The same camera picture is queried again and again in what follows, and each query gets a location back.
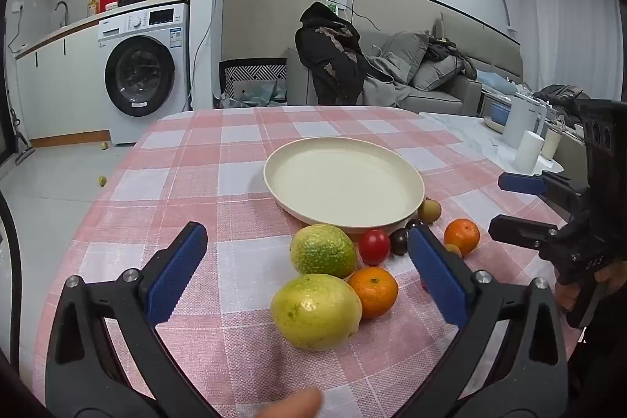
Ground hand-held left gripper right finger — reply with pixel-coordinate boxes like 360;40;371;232
408;223;569;418

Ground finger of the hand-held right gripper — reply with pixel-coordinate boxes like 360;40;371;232
488;215;571;255
498;170;586;206

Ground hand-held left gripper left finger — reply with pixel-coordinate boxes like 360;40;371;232
45;222;221;418

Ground orange mandarin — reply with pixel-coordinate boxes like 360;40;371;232
348;266;399;320
444;219;481;258

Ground dark purple cherry tomato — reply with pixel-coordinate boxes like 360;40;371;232
389;228;410;256

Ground mottled green citrus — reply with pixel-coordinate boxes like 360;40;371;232
289;223;358;279

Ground large yellow citrus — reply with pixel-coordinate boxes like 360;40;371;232
270;273;363;351

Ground cream round plate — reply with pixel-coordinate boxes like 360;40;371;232
263;137;426;235

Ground person's right forearm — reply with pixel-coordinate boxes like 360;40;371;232
568;300;627;418

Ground person's right hand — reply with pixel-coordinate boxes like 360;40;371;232
555;259;627;313

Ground person's left hand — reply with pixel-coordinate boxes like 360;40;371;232
255;387;324;418

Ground white cup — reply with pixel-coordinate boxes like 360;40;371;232
513;130;544;174

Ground cream cup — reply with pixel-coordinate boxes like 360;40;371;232
541;127;562;159

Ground white electric kettle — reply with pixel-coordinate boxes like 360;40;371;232
502;92;547;149

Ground white marble table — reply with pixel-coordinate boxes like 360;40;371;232
419;112;564;176

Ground black coat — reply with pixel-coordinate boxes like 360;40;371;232
531;84;591;115

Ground pink checkered tablecloth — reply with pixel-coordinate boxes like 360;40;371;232
32;105;584;418

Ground grey sofa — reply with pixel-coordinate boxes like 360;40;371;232
286;31;483;118

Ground grey pillow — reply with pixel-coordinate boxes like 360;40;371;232
379;31;432;83
410;54;466;93

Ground dark clothes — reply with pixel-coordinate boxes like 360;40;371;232
426;37;478;78

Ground grey blanket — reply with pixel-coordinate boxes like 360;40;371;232
360;56;417;108

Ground white washing machine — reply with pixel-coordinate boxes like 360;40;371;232
97;3;191;147

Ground patterned chair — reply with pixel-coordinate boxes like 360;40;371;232
218;57;290;109

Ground white kitchen counter cabinet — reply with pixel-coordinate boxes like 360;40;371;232
14;0;192;142

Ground black jacket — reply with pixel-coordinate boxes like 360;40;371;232
295;1;378;105

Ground grey power cable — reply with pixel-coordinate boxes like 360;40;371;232
187;0;221;110

